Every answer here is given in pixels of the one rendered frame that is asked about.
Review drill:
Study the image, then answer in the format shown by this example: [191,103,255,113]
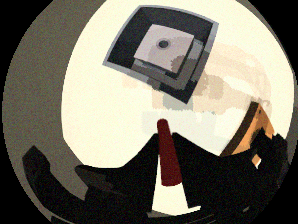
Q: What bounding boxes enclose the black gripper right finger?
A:
[172,132,257,209]

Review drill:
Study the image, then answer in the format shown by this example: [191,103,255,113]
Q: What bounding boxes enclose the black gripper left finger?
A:
[74,133,158,213]

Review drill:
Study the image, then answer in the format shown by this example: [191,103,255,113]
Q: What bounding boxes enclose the dark red peg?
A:
[157,119,182,186]

